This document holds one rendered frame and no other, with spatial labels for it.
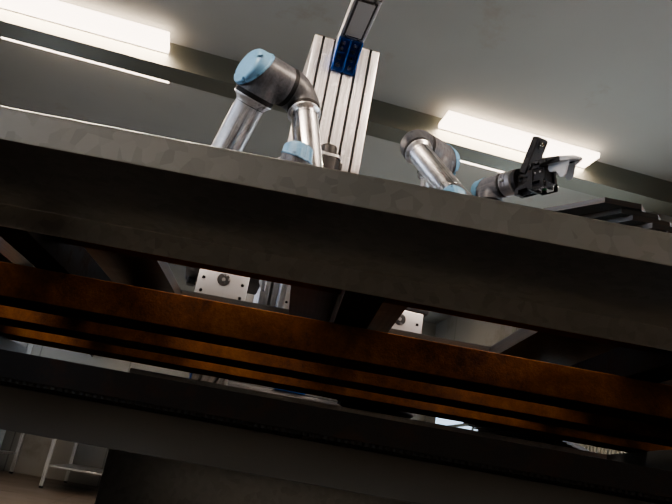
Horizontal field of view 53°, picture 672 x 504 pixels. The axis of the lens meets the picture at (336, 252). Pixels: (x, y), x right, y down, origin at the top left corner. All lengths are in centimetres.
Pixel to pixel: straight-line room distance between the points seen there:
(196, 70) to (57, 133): 438
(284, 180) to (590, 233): 27
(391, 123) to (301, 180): 449
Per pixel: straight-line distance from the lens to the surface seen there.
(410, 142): 225
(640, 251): 64
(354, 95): 251
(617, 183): 572
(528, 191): 206
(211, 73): 498
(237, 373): 142
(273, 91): 195
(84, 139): 62
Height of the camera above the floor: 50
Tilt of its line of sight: 19 degrees up
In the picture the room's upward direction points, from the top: 10 degrees clockwise
